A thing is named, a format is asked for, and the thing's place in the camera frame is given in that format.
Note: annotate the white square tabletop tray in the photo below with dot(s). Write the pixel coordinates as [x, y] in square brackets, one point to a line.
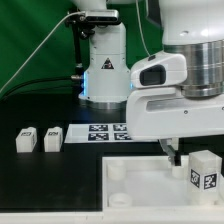
[144, 182]

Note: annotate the white fiducial marker sheet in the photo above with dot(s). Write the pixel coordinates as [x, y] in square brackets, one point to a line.
[97, 133]

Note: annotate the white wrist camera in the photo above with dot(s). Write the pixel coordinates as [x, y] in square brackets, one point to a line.
[159, 70]

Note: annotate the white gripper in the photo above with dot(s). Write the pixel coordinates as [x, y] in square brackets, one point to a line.
[163, 113]

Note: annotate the black camera on stand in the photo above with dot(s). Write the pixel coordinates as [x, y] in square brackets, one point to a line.
[82, 25]

